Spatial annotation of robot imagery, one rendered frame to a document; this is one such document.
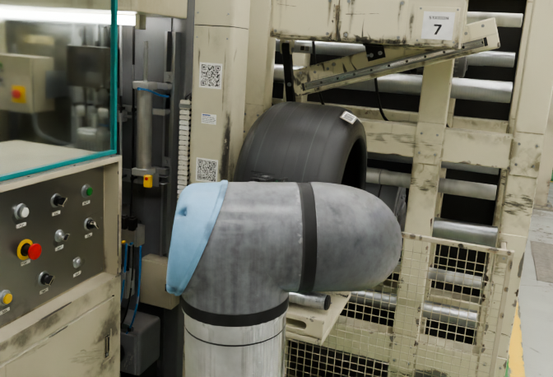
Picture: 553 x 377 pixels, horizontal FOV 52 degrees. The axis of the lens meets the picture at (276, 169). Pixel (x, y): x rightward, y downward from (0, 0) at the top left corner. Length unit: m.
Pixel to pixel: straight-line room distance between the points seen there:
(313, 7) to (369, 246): 1.37
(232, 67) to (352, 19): 0.42
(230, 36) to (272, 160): 0.41
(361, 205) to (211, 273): 0.17
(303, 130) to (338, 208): 0.97
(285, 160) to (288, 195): 0.92
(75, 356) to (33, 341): 0.19
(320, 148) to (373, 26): 0.51
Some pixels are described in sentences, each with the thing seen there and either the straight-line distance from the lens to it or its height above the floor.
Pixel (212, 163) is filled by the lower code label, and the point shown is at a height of 1.25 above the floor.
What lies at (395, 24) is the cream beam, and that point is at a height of 1.70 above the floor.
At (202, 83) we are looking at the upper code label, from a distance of 1.73.
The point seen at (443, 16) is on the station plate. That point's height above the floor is 1.73.
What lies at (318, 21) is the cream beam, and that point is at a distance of 1.87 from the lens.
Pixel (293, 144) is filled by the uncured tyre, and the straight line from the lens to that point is 1.50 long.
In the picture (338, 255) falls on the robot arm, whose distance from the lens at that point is 0.56.
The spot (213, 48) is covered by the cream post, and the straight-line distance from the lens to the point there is 1.71.
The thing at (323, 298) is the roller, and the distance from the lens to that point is 1.65.
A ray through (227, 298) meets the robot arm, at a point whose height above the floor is 1.36.
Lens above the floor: 1.60
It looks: 12 degrees down
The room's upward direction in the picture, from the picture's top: 4 degrees clockwise
